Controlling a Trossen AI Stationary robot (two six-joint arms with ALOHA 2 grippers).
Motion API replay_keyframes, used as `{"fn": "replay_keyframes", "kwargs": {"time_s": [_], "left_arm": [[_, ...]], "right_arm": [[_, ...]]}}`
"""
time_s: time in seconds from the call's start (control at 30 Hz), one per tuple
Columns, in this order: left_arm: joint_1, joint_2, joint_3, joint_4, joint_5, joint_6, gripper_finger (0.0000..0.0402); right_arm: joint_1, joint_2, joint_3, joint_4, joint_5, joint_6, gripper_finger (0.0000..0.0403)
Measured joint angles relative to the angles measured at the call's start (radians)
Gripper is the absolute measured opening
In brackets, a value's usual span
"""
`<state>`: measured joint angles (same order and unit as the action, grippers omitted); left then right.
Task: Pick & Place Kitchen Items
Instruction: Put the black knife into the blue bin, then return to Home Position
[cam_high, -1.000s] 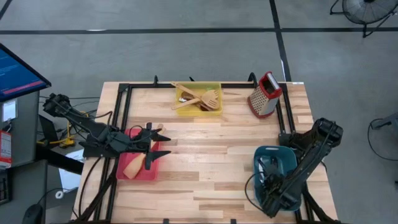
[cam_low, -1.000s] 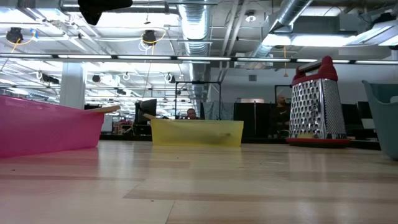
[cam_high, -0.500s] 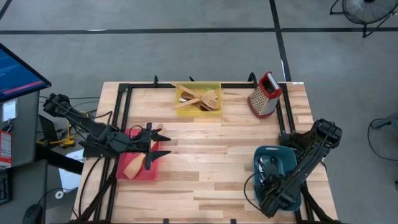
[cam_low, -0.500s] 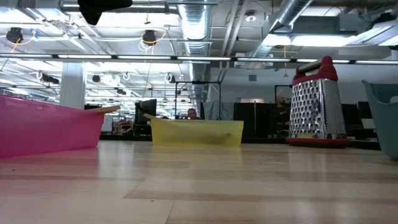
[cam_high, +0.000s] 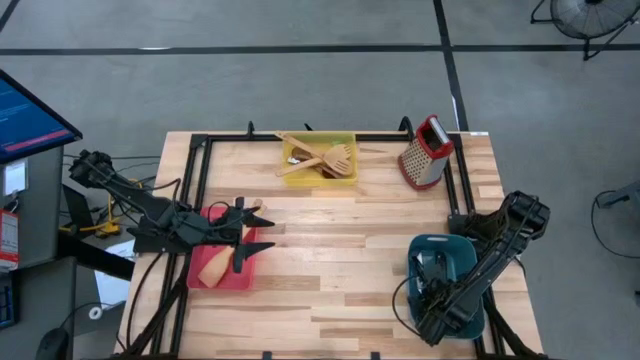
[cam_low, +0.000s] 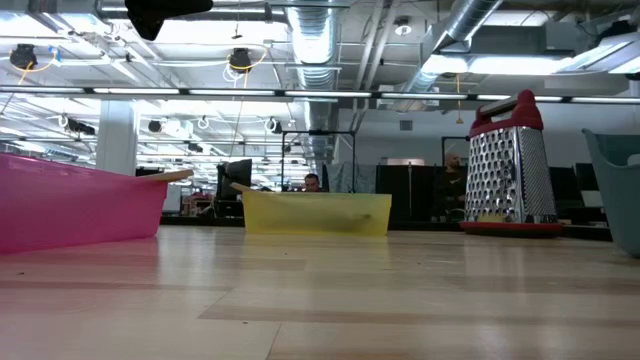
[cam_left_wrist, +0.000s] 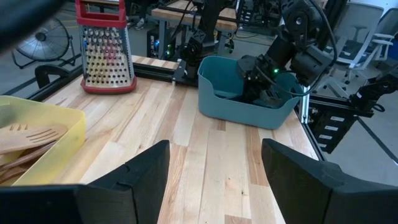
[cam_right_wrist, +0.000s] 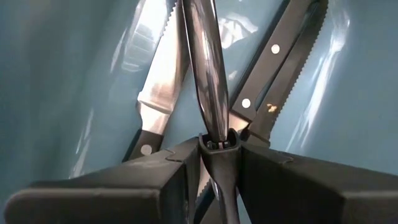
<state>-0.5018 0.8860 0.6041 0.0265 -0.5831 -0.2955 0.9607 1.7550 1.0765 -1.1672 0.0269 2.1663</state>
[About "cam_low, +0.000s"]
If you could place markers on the dark partition panel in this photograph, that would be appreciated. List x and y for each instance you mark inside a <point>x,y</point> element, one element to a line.
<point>400,195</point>

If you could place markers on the angled slotted wooden turner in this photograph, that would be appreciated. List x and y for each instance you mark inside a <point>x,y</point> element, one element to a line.
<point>175,175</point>

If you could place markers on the white building column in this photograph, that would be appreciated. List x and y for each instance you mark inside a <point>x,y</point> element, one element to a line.
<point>116,140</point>

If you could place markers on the long light bar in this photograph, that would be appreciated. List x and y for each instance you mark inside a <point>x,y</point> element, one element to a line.
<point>225,92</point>

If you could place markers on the silver ventilation duct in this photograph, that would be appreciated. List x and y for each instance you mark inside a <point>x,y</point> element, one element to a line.
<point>312,40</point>
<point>465,20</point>

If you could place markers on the teal baking dish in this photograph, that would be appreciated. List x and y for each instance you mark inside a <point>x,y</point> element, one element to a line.
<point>625,210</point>

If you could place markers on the black background monitor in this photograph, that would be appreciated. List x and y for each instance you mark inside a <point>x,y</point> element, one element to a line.
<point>235,177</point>

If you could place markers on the black background rig frame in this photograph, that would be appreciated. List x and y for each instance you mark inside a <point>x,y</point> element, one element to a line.
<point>320,132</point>

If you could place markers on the red plastic bin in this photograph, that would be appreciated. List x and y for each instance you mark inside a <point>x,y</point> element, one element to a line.
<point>75,210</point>

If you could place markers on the yellow plastic bin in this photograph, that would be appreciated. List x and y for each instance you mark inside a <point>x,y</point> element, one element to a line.
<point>310,215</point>

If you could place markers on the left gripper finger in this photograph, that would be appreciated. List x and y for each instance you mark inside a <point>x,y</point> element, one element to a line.
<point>150,17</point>

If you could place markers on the person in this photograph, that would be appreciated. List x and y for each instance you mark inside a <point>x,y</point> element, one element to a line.
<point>452,185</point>
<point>312,184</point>

